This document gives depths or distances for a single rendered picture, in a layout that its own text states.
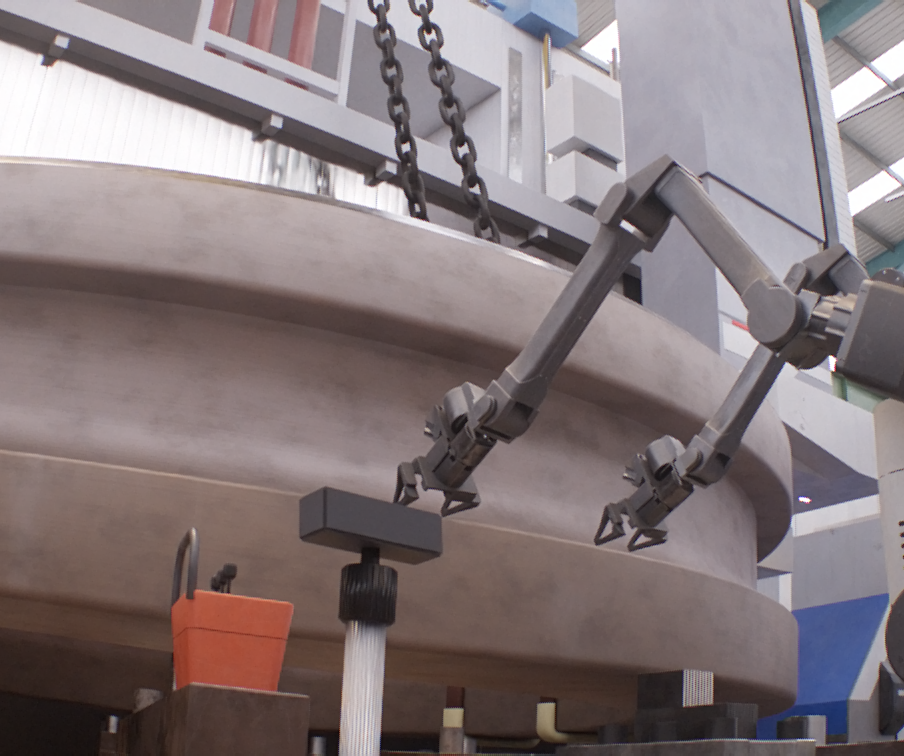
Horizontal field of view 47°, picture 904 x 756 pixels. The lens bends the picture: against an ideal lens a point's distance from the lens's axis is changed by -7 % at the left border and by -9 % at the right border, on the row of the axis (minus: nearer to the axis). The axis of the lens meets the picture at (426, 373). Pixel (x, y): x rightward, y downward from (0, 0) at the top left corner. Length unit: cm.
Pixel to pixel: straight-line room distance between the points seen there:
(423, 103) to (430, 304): 776
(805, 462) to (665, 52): 273
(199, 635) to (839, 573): 698
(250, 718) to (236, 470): 100
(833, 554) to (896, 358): 688
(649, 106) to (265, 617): 585
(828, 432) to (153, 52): 408
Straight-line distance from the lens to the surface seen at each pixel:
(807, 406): 572
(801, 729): 237
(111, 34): 606
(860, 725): 732
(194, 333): 230
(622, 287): 784
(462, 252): 242
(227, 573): 143
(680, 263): 633
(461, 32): 981
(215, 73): 622
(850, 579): 804
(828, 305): 139
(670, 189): 165
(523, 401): 173
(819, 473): 605
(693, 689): 236
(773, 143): 717
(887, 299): 133
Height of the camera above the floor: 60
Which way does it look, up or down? 21 degrees up
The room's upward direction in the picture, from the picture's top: 3 degrees clockwise
